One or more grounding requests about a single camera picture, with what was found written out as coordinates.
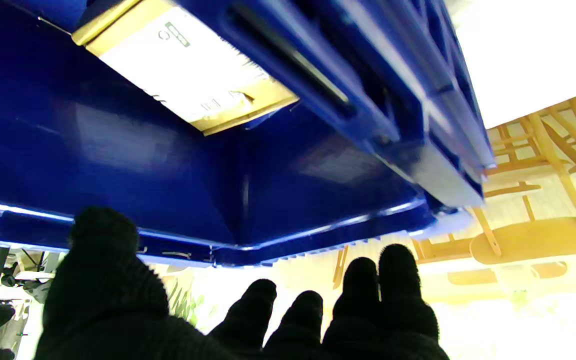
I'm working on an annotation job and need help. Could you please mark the blue plastic turnover box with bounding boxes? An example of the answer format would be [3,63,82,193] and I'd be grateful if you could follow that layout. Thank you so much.
[0,0,497,268]

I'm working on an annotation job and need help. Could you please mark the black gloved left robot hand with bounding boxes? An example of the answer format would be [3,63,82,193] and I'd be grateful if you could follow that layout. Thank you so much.
[35,206,449,360]

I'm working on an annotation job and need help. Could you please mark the printed room scene backdrop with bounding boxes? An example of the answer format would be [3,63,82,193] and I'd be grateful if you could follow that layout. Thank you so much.
[158,85,576,360]

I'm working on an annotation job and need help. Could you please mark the cardboard package with label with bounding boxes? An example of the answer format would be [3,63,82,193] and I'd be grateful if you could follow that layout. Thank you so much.
[71,0,300,137]

